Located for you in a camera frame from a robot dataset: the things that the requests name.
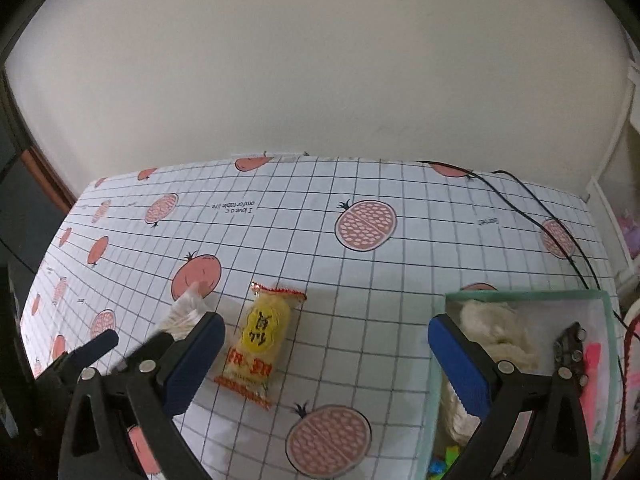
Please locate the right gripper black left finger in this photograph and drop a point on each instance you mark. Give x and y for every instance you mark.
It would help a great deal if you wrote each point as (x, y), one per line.
(159, 382)

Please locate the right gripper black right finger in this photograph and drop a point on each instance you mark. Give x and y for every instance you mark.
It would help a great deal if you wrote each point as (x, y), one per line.
(555, 444)

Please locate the black toy car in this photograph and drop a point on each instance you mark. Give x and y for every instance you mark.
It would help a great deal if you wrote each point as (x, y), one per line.
(569, 355)

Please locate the cream lace scrunchie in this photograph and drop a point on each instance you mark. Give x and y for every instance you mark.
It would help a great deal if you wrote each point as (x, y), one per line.
(495, 326)

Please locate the bag of white beads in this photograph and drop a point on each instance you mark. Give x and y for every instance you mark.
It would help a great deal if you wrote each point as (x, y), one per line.
(185, 313)

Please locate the yellow rice cracker packet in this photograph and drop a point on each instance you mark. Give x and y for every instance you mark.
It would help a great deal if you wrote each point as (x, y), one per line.
(253, 357)

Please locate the pink hair roller clip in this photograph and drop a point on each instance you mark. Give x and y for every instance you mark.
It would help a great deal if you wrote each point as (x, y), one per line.
(588, 399)

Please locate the green plastic toy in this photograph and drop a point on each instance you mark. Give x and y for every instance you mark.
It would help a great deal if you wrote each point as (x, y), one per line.
(441, 464)

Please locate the crocheted pink red mat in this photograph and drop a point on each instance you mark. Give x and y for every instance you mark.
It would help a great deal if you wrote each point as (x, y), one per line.
(624, 462)

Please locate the mint green shallow box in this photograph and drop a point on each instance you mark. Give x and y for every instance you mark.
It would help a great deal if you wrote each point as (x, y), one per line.
(545, 315)

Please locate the pink item in shelf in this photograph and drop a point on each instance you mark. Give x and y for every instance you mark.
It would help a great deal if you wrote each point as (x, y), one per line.
(630, 228)

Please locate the dark wooden cabinet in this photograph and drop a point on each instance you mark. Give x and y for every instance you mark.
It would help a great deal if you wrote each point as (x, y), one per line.
(34, 199)

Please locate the white shelf unit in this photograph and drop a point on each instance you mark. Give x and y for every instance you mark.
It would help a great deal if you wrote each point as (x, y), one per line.
(614, 187)

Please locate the pomegranate grid tablecloth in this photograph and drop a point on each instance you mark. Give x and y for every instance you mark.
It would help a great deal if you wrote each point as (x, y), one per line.
(375, 246)

